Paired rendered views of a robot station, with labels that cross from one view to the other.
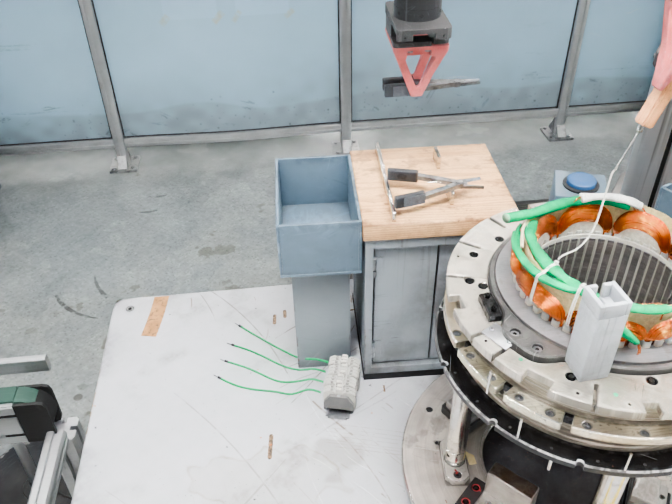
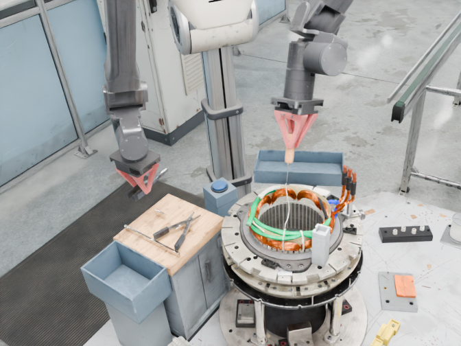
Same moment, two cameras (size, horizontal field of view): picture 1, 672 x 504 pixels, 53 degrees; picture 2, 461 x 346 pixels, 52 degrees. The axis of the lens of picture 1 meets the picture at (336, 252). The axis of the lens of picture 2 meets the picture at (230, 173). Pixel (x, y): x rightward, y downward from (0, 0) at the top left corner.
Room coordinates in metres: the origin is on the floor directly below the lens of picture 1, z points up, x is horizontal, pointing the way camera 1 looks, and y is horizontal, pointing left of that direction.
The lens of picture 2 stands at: (0.06, 0.40, 1.85)
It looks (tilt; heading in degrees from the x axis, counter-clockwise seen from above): 36 degrees down; 313
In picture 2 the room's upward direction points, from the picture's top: 6 degrees counter-clockwise
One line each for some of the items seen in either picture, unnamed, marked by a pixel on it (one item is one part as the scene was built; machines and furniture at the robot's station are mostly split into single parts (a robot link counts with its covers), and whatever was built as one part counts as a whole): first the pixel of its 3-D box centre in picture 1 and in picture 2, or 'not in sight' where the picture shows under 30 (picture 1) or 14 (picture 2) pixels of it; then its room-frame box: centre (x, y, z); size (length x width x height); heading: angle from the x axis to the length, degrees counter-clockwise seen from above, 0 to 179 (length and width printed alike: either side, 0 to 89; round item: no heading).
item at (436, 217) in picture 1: (428, 188); (169, 231); (0.78, -0.13, 1.05); 0.20 x 0.19 x 0.02; 93
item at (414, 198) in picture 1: (409, 199); (179, 242); (0.71, -0.09, 1.09); 0.04 x 0.01 x 0.02; 108
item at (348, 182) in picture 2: not in sight; (348, 182); (0.43, -0.36, 1.21); 0.04 x 0.04 x 0.03; 8
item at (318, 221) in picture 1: (319, 269); (135, 307); (0.77, 0.03, 0.92); 0.17 x 0.11 x 0.28; 3
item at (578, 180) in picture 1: (581, 180); (219, 185); (0.81, -0.35, 1.04); 0.04 x 0.04 x 0.01
